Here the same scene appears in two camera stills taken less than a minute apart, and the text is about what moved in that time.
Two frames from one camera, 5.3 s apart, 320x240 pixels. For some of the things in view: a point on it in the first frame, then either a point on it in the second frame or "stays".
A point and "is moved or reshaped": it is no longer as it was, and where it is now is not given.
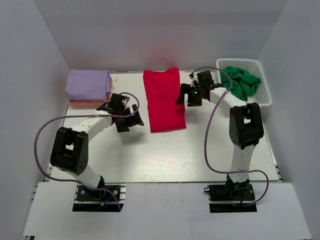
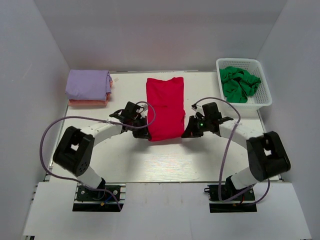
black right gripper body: [194, 96] to [198, 126]
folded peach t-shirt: [78, 102] stays
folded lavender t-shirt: [88, 85] stays
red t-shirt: [162, 89] is moved or reshaped
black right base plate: [240, 191] stays
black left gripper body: [125, 122] to [139, 132]
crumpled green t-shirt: [243, 82] stays
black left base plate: [106, 197] stays
